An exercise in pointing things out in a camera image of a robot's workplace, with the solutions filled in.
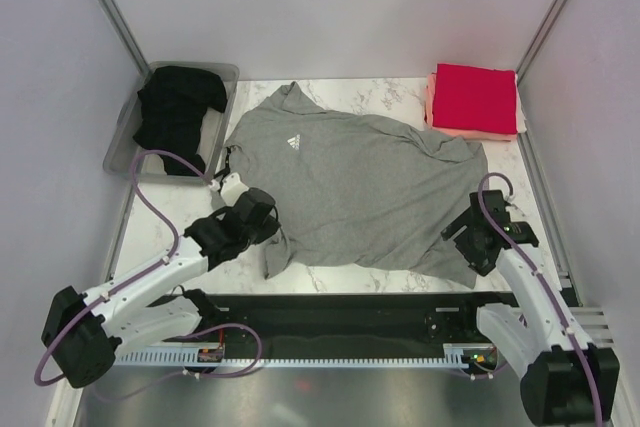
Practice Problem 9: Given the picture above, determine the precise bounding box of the clear plastic bin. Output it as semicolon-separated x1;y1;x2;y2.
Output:
103;61;240;178

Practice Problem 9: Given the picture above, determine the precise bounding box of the pink folded t shirt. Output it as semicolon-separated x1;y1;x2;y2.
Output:
424;73;527;142

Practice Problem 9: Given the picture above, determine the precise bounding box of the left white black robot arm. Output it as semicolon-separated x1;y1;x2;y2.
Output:
41;187;280;388

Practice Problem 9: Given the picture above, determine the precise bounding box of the black t shirt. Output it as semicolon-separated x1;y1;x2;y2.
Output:
133;65;228;176

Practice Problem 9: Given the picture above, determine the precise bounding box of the white slotted cable duct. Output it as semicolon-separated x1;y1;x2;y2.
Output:
115;343;497;369

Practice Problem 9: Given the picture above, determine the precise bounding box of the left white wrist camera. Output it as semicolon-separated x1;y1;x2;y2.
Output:
209;172;249;207

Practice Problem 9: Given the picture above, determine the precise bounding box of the left aluminium frame post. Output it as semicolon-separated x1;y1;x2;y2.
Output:
97;0;151;84

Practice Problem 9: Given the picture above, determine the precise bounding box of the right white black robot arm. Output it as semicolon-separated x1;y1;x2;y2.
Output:
442;190;620;426

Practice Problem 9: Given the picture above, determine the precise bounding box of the grey t shirt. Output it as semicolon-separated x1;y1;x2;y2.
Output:
226;83;488;287

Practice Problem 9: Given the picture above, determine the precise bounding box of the right aluminium frame post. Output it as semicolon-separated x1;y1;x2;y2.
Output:
516;0;570;81

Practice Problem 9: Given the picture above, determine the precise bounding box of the aluminium frame post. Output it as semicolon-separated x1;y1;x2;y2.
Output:
516;0;570;81
97;0;151;84

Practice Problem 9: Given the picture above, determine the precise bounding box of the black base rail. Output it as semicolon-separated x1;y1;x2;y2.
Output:
194;293;495;358

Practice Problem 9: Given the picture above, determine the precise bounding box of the red folded t shirt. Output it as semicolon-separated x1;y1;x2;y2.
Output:
432;63;518;135

